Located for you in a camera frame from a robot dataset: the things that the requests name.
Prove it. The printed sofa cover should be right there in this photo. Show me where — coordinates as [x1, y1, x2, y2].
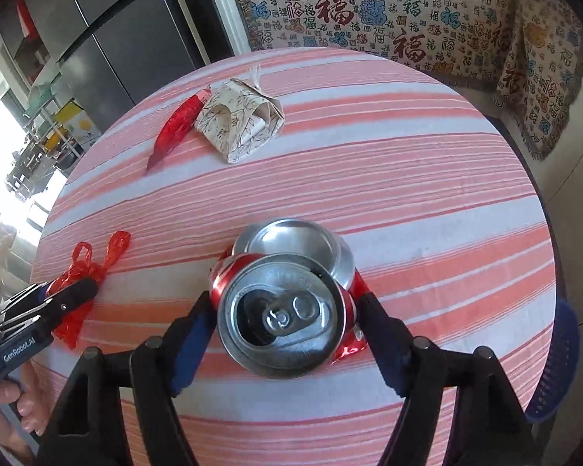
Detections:
[496, 0, 583, 162]
[223, 0, 520, 90]

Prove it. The red plastic bag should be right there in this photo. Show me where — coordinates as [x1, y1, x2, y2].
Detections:
[46, 230, 132, 350]

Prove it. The person's left hand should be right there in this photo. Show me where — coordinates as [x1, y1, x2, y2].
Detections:
[0, 364, 47, 462]

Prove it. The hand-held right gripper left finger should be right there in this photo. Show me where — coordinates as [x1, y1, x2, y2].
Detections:
[39, 291, 219, 466]

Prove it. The grey refrigerator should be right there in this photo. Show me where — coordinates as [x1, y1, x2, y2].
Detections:
[0, 0, 236, 122]

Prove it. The red foil wrapper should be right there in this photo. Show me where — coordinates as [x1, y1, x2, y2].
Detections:
[146, 85, 212, 172]

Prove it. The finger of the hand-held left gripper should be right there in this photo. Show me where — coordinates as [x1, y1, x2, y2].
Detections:
[0, 279, 98, 334]
[0, 284, 49, 320]

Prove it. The crushed red soda can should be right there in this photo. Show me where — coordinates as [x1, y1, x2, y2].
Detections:
[209, 219, 370, 380]

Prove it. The pink striped tablecloth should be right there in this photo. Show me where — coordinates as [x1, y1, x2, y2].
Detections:
[29, 47, 557, 466]

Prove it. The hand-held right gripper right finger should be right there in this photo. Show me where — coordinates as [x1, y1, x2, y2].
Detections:
[352, 291, 540, 466]

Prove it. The blue plastic basket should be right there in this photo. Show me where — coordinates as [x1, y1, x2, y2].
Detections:
[525, 298, 580, 423]

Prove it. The patterned folded paper box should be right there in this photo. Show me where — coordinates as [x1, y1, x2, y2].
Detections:
[194, 65, 286, 165]

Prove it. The yellow and white cardboard box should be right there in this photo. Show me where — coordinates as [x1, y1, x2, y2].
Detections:
[53, 102, 101, 156]

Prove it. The metal storage shelf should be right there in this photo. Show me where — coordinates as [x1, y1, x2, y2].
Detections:
[0, 73, 103, 205]

